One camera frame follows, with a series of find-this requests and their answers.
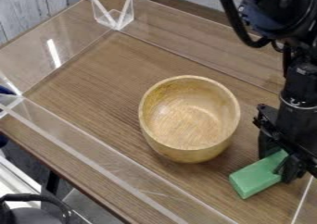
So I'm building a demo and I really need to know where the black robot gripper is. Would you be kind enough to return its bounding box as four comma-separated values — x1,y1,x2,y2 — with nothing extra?
252,98,317,183

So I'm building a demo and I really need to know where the green rectangular block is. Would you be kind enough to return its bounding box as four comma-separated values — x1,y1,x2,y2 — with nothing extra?
228,150,287,199

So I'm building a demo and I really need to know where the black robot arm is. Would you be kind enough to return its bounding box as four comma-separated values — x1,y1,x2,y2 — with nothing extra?
219,0,317,183

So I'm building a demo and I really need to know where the brown wooden bowl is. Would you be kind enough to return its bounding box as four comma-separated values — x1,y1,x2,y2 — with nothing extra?
137,75,242,163

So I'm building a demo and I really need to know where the black table leg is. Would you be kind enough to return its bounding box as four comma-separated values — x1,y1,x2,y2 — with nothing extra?
45,171,60,195

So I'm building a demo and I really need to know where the blue object at left edge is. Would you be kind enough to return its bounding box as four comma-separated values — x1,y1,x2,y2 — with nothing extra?
0,85,16,149

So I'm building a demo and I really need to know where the clear acrylic enclosure wall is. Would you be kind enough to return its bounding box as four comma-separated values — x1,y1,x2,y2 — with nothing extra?
0,0,317,224

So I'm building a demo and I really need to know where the clear acrylic corner bracket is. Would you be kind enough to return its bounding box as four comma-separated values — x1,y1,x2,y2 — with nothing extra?
91,0,133,31

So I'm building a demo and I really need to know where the black cable loop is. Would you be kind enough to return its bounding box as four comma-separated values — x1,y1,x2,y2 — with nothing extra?
0,193,72,224

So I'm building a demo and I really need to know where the grey metal base plate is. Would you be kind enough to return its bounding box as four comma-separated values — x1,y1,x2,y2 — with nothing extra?
0,195,93,224

